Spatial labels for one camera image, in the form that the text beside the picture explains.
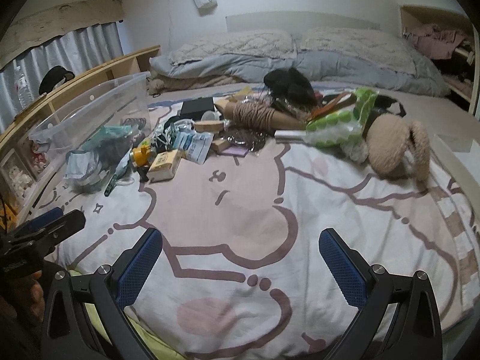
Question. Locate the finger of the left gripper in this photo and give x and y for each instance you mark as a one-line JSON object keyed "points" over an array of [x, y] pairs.
{"points": [[25, 247]]}

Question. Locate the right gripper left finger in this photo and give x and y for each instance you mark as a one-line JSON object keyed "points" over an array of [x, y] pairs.
{"points": [[67, 332]]}

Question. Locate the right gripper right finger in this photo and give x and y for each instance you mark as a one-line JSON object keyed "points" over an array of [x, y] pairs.
{"points": [[415, 329]]}

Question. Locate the green clothespin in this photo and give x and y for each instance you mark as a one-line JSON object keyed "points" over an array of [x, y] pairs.
{"points": [[112, 182]]}

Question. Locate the clear plastic storage bin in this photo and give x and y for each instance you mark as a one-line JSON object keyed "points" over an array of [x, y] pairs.
{"points": [[74, 149]]}

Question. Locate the yellow grey headlamp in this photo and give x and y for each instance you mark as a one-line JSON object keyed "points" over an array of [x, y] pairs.
{"points": [[142, 156]]}

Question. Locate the yellow tissue pack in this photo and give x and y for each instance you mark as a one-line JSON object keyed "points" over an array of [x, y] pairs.
{"points": [[164, 166]]}

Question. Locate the blue white medicine sachet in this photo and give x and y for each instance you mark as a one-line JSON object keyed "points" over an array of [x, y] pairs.
{"points": [[194, 145]]}

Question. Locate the white dress doll in case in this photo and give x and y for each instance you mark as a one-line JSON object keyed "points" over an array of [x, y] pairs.
{"points": [[19, 180]]}

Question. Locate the wooden bedside shelf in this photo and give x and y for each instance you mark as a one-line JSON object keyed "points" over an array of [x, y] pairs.
{"points": [[47, 104]]}

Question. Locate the red dress doll in case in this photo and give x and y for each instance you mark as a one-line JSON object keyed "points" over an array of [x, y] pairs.
{"points": [[39, 159]]}

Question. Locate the clear water bottle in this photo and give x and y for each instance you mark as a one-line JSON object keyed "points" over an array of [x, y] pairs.
{"points": [[22, 88]]}

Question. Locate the teal plastic bag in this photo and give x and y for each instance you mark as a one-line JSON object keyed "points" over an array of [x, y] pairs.
{"points": [[114, 132]]}

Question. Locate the patterned bed sheet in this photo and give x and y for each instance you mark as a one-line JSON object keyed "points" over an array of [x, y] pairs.
{"points": [[240, 275]]}

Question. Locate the brown hair claw clip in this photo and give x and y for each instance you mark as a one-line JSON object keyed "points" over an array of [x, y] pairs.
{"points": [[140, 123]]}

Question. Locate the black sun visor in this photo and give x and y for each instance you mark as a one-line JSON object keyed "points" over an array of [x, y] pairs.
{"points": [[56, 76]]}

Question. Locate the beige fluffy plush toy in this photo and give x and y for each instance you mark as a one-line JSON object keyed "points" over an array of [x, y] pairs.
{"points": [[390, 137]]}

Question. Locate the green dotted plastic bag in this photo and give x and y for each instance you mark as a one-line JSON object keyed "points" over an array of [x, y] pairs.
{"points": [[346, 120]]}

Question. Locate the grey curtain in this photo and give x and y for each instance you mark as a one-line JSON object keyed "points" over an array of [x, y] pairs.
{"points": [[77, 51]]}

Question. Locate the white matchbox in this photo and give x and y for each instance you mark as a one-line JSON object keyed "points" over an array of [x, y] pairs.
{"points": [[290, 136]]}

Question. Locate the small wooden block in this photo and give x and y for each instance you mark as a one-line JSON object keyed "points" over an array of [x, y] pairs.
{"points": [[220, 145]]}

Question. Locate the black gift box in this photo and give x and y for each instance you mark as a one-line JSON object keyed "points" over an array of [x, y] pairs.
{"points": [[195, 108]]}

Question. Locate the clear plastic cup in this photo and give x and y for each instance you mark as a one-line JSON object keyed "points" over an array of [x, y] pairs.
{"points": [[210, 116]]}

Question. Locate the purple notepad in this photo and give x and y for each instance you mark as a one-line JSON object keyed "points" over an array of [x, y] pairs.
{"points": [[235, 151]]}

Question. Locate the grey blue duvet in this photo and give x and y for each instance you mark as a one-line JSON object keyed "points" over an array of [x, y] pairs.
{"points": [[315, 66]]}

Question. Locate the beige quilted pillow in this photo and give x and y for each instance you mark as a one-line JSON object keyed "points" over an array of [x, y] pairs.
{"points": [[265, 43], [381, 49]]}

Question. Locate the open wardrobe shelf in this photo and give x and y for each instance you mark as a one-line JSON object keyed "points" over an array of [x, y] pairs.
{"points": [[451, 42]]}

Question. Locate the cardboard cone with rope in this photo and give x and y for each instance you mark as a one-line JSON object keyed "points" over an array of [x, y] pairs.
{"points": [[256, 116]]}

